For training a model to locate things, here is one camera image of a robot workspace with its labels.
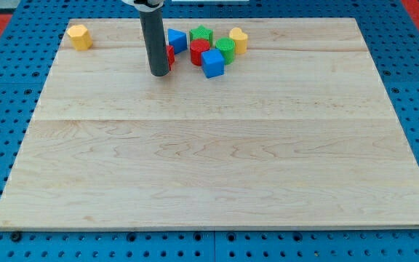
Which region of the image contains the red star block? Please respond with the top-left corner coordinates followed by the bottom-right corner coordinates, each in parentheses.
top-left (166, 45), bottom-right (175, 71)

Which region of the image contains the green star block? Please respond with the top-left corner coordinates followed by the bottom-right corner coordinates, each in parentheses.
top-left (189, 25), bottom-right (213, 47)

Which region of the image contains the blue cube block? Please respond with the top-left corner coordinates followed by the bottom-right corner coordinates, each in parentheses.
top-left (201, 49), bottom-right (225, 79)

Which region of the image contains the red cylinder block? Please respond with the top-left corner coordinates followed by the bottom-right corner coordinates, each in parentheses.
top-left (190, 39), bottom-right (210, 66)

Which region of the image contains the green cylinder block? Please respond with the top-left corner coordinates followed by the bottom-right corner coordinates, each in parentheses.
top-left (215, 37), bottom-right (235, 65)

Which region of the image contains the light wooden board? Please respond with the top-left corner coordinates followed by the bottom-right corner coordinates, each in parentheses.
top-left (0, 18), bottom-right (419, 231)

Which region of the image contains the blue triangle block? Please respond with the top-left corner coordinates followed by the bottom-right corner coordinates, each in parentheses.
top-left (167, 28), bottom-right (188, 54)

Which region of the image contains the yellow heart block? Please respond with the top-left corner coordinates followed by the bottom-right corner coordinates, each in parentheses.
top-left (229, 27), bottom-right (248, 55)

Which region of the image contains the grey cylindrical pointer rod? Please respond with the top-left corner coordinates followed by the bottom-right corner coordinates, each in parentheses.
top-left (140, 8), bottom-right (169, 76)

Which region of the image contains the yellow hexagon block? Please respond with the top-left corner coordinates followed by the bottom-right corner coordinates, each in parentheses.
top-left (67, 25), bottom-right (92, 51)

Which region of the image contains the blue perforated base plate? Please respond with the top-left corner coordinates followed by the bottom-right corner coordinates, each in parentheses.
top-left (0, 1), bottom-right (419, 261)

